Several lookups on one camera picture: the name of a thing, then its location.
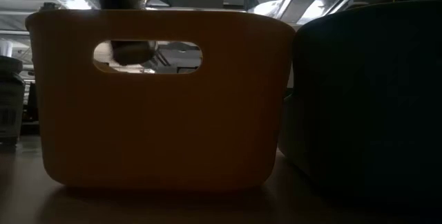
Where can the slanted metal ceiling duct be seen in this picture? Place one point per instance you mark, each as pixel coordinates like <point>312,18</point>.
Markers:
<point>310,2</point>

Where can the brown jar with yellow lid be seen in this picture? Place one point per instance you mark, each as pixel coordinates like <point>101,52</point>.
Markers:
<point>133,53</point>

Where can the yellow plastic bin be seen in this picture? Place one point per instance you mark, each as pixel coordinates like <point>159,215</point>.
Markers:
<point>155,130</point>

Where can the dark green plastic bin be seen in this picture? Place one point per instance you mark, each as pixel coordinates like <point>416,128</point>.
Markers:
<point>362,96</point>

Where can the teal plastic bin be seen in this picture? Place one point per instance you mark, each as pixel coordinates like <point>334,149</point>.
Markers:
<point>286,130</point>

